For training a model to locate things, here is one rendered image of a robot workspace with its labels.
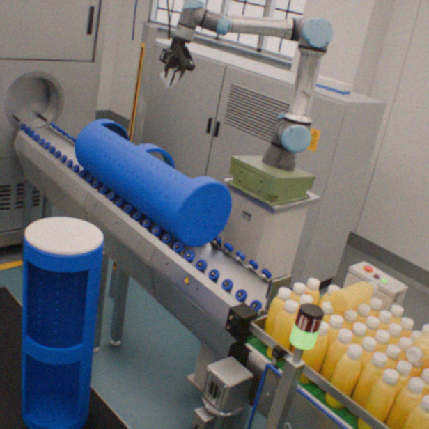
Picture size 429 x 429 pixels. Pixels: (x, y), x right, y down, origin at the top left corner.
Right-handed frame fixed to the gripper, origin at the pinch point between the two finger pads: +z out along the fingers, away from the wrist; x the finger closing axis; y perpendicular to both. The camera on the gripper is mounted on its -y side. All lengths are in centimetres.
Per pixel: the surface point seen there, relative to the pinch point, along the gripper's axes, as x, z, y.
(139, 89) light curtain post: -38, 20, 76
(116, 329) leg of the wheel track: -32, 141, 20
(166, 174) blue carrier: -4.1, 32.1, -11.3
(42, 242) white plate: 48, 56, -23
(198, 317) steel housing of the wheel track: -8, 72, -52
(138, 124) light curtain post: -43, 40, 74
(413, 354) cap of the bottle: -8, 27, -129
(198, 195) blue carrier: -7.7, 31.9, -29.1
